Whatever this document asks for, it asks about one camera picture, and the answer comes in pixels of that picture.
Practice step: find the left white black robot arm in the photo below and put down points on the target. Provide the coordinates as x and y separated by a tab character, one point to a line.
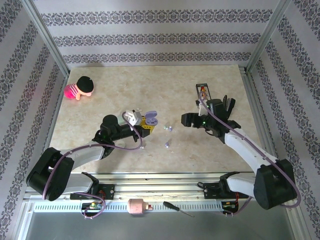
82	155

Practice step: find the aluminium side rail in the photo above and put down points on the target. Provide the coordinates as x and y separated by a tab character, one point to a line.
56	112
255	105

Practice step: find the black stapler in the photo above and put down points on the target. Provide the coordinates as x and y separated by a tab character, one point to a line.
231	103

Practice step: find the small controller board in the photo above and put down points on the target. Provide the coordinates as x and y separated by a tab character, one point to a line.
228	205
93	205

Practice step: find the purple earbud charging case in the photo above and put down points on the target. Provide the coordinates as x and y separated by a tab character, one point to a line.
151	119

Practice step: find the aluminium frame post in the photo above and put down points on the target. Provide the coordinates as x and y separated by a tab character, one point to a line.
49	40
266	37

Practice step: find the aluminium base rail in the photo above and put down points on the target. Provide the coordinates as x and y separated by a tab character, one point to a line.
162	192

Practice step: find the pink doll with black hat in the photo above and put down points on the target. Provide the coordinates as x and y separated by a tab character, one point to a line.
85	83

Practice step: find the grey metal sheet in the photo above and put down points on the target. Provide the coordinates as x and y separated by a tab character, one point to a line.
150	227

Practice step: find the pink bottle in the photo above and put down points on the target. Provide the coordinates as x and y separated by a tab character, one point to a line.
136	206

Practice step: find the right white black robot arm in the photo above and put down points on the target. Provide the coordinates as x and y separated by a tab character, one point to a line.
250	152

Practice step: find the black battery box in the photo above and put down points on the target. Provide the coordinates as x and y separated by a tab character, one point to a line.
203	87

